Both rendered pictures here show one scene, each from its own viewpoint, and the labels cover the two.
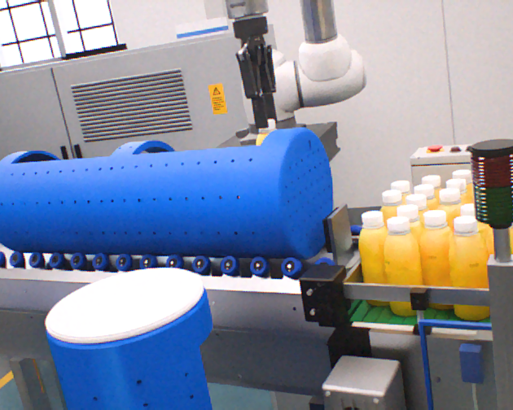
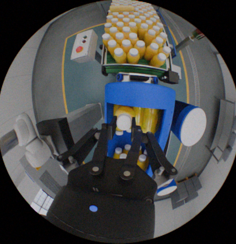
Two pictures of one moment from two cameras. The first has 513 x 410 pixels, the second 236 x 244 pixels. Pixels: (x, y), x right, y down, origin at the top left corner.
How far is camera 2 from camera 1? 1.38 m
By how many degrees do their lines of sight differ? 60
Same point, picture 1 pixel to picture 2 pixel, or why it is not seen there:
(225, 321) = not seen: hidden behind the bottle
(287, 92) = (36, 144)
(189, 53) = (35, 178)
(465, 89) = (16, 111)
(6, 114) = not seen: hidden behind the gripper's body
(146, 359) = not seen: hidden behind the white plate
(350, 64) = (20, 119)
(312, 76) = (28, 134)
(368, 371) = (175, 69)
